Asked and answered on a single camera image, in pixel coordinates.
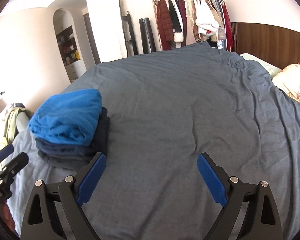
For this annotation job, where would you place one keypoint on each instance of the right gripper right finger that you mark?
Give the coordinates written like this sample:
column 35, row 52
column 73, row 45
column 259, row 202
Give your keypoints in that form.
column 261, row 221

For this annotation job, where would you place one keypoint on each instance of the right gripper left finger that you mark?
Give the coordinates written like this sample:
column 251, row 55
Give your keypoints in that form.
column 41, row 219

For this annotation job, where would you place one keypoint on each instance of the bright blue fleece pants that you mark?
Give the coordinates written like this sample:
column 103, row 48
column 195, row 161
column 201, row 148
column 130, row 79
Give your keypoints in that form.
column 68, row 118

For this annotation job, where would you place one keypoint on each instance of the person's left hand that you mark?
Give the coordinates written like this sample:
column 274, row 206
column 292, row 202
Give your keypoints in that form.
column 8, row 217

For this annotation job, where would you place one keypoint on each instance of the chair with draped clothes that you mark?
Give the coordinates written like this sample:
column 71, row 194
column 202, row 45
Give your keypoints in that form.
column 14, row 118

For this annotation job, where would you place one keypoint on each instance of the folded navy blue garment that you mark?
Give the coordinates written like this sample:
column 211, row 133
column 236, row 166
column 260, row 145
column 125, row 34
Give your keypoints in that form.
column 73, row 157

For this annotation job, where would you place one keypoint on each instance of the grey-blue bed duvet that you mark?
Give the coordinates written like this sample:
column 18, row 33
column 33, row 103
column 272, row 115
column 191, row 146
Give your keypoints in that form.
column 168, row 107

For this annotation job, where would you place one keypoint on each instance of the cream floral pillow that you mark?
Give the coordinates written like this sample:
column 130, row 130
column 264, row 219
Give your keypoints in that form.
column 288, row 80

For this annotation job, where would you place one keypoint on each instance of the pale green pillow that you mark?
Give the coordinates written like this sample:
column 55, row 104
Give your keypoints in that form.
column 272, row 70

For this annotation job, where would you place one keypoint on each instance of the black ladder rack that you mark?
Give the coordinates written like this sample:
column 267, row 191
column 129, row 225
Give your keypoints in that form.
column 128, row 32

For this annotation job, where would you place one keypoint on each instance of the wooden headboard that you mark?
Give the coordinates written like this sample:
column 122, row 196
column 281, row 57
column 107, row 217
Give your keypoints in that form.
column 276, row 45

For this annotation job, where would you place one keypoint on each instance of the black cylindrical stand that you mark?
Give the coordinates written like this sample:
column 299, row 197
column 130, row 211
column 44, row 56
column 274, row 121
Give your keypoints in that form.
column 147, row 39

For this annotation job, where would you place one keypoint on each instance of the clothes rack with garments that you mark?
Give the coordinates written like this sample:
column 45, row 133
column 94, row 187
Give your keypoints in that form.
column 183, row 22

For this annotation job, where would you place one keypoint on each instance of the arched wall shelf niche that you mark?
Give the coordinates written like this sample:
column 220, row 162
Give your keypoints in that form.
column 68, row 45

